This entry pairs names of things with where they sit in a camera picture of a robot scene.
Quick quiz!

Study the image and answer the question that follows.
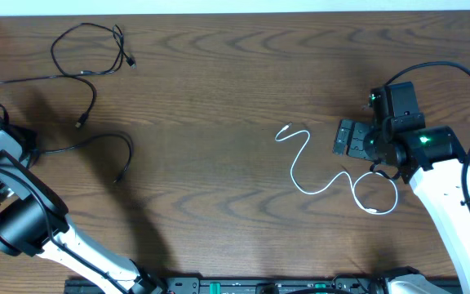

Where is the white USB cable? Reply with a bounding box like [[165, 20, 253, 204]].
[[274, 122, 399, 216]]

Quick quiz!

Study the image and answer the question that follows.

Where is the thin black USB cable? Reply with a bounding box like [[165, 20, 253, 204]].
[[50, 22, 138, 78]]

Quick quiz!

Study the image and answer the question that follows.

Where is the thick black USB cable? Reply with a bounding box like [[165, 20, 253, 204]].
[[0, 73, 135, 184]]

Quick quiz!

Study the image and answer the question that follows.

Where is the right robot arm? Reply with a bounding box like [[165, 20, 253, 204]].
[[333, 82, 470, 293]]

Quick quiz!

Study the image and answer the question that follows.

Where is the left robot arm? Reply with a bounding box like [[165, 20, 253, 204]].
[[0, 114, 168, 293]]

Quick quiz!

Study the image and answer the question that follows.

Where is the black equipment rail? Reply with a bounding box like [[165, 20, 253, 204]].
[[63, 272, 464, 294]]

